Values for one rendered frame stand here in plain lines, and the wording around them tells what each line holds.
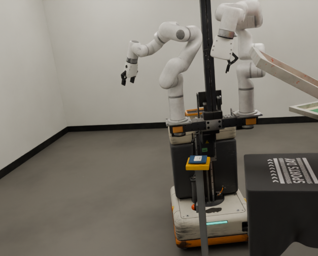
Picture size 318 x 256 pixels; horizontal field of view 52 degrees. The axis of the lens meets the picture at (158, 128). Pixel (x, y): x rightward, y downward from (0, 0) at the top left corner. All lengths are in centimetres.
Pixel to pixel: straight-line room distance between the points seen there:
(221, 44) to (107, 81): 443
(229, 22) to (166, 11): 397
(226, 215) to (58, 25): 455
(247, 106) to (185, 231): 110
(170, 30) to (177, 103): 44
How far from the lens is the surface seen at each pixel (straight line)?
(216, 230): 267
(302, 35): 553
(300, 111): 276
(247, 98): 209
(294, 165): 187
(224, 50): 161
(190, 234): 266
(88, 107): 615
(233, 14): 159
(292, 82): 137
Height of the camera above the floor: 171
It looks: 17 degrees down
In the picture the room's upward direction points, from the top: 6 degrees counter-clockwise
